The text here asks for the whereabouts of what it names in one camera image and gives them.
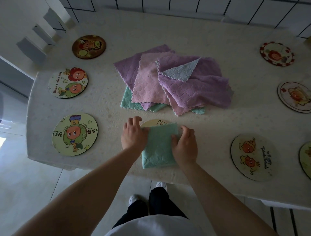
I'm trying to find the person's black trousers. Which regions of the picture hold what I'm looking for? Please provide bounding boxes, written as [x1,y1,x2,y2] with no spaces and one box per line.
[111,186,189,229]

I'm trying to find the person's right forearm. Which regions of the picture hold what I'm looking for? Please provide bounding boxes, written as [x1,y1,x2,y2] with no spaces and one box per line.
[181,161,280,236]

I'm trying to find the have a nice day coaster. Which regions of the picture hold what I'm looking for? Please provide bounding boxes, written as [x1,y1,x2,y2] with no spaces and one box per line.
[48,67,89,99]

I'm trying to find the person's right hand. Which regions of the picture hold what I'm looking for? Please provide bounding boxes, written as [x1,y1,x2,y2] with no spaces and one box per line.
[171,125,199,169]

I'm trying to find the red rimmed small coaster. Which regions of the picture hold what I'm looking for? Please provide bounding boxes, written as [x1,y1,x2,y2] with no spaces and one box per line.
[259,41,295,67]

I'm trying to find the cream strip cartoon coaster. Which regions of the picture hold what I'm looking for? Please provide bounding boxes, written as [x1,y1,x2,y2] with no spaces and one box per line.
[140,118,183,136]

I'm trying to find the person's left white shoe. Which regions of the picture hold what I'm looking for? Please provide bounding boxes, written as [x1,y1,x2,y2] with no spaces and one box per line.
[128,194,141,207]

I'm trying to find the person's left hand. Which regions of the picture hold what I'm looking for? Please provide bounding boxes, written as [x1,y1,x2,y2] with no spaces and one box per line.
[121,116,150,154]

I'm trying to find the green character round coaster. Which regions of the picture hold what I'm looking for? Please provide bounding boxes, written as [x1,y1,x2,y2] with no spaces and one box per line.
[52,112,98,157]

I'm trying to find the edge coaster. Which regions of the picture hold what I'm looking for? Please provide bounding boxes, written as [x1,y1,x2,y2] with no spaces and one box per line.
[299,141,311,180]

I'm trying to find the two peach figures coaster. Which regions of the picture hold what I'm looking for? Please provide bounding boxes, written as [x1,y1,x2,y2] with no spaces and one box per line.
[230,133,277,182]

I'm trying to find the white cartoon coaster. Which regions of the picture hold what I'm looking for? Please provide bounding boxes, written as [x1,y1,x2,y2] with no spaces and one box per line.
[277,81,311,114]

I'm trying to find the person's left forearm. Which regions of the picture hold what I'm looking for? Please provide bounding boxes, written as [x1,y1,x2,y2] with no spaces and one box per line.
[12,148,144,236]

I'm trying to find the cream speckled tablecloth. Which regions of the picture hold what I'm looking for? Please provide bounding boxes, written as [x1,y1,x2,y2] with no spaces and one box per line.
[26,8,311,209]

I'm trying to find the white slatted chair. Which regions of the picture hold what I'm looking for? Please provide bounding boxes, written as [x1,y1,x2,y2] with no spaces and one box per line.
[261,199,311,236]
[0,0,76,71]

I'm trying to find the white cabinet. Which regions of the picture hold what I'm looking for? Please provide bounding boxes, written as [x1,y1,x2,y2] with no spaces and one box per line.
[0,54,36,124]

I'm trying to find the person's white shirt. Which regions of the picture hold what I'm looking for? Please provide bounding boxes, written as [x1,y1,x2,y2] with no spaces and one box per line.
[104,214,204,236]

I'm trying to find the brown cartoon coaster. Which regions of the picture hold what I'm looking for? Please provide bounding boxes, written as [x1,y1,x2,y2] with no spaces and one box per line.
[72,35,107,60]

